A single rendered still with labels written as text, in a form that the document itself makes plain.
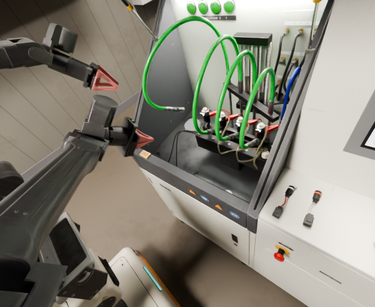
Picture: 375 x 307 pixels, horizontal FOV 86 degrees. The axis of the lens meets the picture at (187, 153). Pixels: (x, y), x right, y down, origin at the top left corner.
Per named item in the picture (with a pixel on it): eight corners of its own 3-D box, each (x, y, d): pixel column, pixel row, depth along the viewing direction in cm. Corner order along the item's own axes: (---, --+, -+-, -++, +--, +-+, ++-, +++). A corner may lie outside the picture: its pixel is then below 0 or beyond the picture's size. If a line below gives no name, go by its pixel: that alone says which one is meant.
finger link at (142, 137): (161, 137, 62) (133, 134, 55) (153, 157, 64) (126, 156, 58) (150, 127, 66) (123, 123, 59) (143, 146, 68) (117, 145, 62)
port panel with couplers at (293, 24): (270, 94, 88) (278, 14, 65) (273, 90, 90) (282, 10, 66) (302, 100, 82) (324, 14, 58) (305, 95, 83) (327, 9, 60)
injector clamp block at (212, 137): (200, 155, 105) (194, 134, 93) (210, 142, 109) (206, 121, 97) (264, 182, 87) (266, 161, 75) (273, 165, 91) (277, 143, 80)
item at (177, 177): (143, 169, 113) (131, 151, 101) (148, 164, 114) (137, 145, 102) (246, 229, 80) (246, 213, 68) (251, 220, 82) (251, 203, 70)
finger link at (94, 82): (121, 75, 71) (93, 63, 66) (121, 80, 65) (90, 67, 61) (115, 93, 73) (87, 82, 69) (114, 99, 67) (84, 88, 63)
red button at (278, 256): (269, 256, 74) (271, 253, 70) (274, 247, 76) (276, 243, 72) (284, 265, 71) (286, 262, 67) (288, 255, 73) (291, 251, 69)
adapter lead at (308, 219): (310, 228, 58) (311, 225, 57) (302, 224, 60) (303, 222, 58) (321, 194, 64) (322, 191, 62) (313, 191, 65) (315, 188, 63)
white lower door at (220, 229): (174, 215, 165) (141, 169, 114) (176, 213, 166) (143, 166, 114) (248, 265, 131) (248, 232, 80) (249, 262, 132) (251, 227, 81)
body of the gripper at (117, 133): (140, 126, 55) (114, 123, 50) (129, 157, 59) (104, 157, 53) (130, 116, 59) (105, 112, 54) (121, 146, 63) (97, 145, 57)
